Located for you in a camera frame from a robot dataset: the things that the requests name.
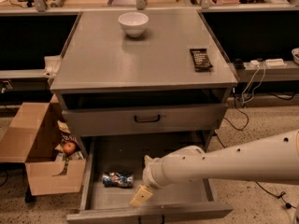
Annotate white power strip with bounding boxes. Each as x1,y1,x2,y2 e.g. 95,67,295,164
249,59,287,68

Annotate white ceramic bowl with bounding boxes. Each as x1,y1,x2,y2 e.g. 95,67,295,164
118,12,150,37

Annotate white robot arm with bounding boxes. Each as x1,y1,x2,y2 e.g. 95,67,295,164
130,130,299,207

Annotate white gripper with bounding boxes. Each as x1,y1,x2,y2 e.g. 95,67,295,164
130,155,164,207

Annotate grey metal drawer cabinet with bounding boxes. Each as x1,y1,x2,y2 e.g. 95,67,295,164
51,9,236,146

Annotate open grey middle drawer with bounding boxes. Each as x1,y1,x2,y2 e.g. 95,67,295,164
67,133,233,224

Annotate open cardboard box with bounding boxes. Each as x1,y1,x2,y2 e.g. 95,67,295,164
0,97,86,196

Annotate snack bags in box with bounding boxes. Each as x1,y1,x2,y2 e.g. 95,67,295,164
55,120,85,175

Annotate red apple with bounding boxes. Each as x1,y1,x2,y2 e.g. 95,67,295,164
63,142,77,156

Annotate black drawer handle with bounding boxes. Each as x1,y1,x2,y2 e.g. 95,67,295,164
134,114,161,123

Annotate black floor cable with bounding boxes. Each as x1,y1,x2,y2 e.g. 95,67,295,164
214,96,299,211

